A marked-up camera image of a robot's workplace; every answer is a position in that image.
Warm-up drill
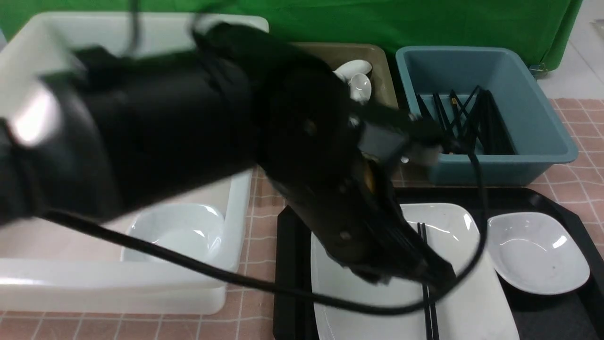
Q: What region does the black serving tray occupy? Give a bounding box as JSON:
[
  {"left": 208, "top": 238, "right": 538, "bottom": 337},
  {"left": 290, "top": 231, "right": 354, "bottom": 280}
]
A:
[{"left": 273, "top": 187, "right": 604, "bottom": 340}]

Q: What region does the pile of black chopsticks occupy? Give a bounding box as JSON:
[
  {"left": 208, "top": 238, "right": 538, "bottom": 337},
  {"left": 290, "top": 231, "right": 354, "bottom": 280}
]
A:
[{"left": 415, "top": 85, "right": 516, "bottom": 155}]

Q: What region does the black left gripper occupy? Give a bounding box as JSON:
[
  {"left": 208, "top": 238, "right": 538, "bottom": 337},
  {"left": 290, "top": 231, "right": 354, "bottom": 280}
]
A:
[{"left": 267, "top": 156, "right": 456, "bottom": 289}]

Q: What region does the small white bowl in tub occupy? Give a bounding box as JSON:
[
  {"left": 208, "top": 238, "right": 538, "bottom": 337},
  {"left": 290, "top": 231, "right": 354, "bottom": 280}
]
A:
[{"left": 127, "top": 203, "right": 225, "bottom": 261}]

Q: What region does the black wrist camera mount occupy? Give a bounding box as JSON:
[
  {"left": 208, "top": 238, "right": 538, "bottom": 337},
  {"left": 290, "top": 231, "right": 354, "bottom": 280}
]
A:
[{"left": 356, "top": 102, "right": 456, "bottom": 166}]

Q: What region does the blue chopstick bin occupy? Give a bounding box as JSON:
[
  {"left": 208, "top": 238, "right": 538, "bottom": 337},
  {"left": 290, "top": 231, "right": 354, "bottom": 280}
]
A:
[{"left": 395, "top": 46, "right": 578, "bottom": 187}]

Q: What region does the small white bowl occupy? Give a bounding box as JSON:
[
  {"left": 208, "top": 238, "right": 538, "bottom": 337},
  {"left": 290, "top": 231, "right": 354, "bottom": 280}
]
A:
[
  {"left": 486, "top": 212, "right": 591, "bottom": 296},
  {"left": 127, "top": 203, "right": 225, "bottom": 261}
]

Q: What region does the pile of white spoons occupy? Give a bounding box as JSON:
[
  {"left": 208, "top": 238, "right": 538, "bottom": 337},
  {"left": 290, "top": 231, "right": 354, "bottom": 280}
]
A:
[{"left": 334, "top": 59, "right": 373, "bottom": 105}]

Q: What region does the olive green spoon bin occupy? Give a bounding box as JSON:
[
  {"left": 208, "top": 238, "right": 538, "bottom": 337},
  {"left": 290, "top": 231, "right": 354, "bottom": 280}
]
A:
[{"left": 255, "top": 42, "right": 399, "bottom": 185}]

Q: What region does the green backdrop cloth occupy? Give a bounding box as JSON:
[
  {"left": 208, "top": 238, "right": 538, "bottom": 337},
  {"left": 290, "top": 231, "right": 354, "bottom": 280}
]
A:
[{"left": 1, "top": 0, "right": 582, "bottom": 70}]

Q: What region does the pink checkered tablecloth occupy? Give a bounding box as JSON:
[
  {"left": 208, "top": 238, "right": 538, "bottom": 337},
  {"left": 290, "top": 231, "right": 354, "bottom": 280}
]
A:
[{"left": 0, "top": 98, "right": 604, "bottom": 340}]

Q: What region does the white square rice plate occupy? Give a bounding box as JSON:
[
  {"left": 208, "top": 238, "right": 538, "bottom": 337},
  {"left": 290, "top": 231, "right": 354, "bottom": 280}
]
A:
[{"left": 310, "top": 203, "right": 519, "bottom": 340}]

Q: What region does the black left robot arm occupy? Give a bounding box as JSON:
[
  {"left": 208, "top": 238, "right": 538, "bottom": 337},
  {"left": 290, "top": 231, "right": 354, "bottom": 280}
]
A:
[{"left": 1, "top": 22, "right": 457, "bottom": 294}]

